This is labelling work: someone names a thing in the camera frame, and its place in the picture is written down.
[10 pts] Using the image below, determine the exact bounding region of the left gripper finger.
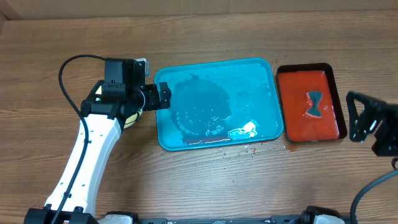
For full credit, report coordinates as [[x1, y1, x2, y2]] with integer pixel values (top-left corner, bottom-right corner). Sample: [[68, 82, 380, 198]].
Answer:
[[158, 95, 171, 109], [159, 82, 171, 95]]

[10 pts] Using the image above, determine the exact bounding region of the yellow-green plate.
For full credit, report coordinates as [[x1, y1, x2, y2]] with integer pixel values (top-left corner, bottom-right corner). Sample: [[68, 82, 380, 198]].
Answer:
[[94, 86, 143, 129]]

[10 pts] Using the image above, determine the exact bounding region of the red sponge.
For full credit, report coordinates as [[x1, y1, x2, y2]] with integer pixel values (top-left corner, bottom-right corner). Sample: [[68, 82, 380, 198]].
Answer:
[[305, 91, 323, 119]]

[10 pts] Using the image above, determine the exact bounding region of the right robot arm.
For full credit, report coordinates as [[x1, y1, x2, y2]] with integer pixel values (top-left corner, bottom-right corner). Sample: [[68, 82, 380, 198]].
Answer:
[[296, 91, 397, 224]]

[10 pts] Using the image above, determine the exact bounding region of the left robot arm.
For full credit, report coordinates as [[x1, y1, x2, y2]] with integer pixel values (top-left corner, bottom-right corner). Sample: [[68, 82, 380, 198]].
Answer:
[[24, 58, 171, 223]]

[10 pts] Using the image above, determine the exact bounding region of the teal plastic tray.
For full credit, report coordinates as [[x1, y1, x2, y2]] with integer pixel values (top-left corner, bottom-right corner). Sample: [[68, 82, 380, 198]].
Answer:
[[154, 58, 284, 151]]

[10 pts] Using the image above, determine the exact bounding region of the black tray red liquid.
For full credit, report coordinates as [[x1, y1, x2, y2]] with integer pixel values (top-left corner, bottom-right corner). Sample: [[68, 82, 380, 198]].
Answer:
[[276, 63, 348, 142]]

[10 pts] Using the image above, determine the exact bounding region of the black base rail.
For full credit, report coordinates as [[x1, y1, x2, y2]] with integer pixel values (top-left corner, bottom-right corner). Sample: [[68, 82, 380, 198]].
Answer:
[[98, 214, 351, 224]]

